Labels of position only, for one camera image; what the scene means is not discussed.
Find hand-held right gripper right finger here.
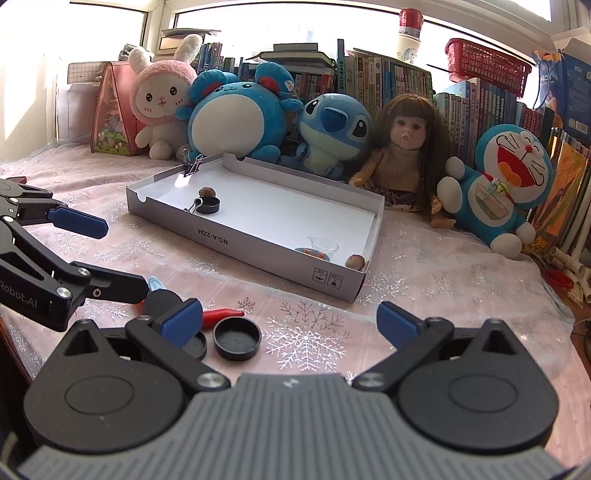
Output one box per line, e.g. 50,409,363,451
353,301,548,393

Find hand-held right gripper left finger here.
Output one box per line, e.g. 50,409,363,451
46,298,232,393

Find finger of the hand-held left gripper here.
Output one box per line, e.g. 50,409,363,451
0,178,109,239
0,217,151,305

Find red plastic peg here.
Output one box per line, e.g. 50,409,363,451
201,308,245,330

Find white cardboard box tray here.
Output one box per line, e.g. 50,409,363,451
126,152,386,304

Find pink snowflake cloth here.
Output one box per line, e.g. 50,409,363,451
0,138,578,462

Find pink triangular toy box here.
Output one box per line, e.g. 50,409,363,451
90,61,148,157

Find small silver binder clip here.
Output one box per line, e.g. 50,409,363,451
181,148,204,178

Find pink rabbit plush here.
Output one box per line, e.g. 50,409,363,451
128,33,204,161

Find white grid board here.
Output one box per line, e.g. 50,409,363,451
66,62,103,85

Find brown-haired doll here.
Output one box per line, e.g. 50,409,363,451
348,95,458,230

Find blue round mouse plush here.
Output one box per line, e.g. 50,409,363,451
175,61,303,164

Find blue robot cat plush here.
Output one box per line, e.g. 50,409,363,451
436,124,555,258

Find blue alien plush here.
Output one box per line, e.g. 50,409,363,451
281,92,375,181

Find stack of grey books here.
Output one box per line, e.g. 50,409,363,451
154,28,222,58

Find yellow folders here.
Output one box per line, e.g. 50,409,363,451
531,134,591,245

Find row of books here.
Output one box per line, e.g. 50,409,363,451
194,39,561,171

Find red plastic basket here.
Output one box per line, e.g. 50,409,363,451
444,38,533,97

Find stack of dark books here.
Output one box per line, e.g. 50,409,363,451
244,42,338,70

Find white and red thermos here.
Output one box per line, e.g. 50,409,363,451
394,7,424,65

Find blue paper bag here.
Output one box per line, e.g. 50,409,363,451
531,39,591,139

